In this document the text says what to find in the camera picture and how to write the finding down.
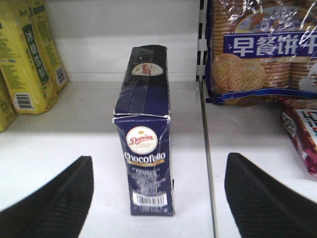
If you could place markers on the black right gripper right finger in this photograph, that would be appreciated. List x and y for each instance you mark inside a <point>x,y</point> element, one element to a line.
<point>262,207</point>

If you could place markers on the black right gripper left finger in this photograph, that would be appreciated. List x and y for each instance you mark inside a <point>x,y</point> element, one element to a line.
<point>56,210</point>

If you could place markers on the dark blue Chocofello cookie box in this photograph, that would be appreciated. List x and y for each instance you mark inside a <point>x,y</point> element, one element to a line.
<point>142,118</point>

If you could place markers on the red snack package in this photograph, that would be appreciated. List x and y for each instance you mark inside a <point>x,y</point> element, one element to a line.
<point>299,118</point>

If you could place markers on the yellow pear drink bottle middle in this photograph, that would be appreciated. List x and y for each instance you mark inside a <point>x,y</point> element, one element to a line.
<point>7,111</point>

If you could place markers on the yellow pear drink bottle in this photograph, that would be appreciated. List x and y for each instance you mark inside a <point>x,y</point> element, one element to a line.
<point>7,111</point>
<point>21,64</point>
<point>51,57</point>

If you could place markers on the yellow pear drink bottle rear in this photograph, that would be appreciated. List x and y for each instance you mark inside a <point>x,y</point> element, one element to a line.
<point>51,57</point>

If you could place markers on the yellow pear drink bottle right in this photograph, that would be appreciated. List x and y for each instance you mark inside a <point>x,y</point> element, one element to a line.
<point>21,64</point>

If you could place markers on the breakfast biscuit bag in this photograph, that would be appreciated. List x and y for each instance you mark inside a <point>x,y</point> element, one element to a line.
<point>260,51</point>

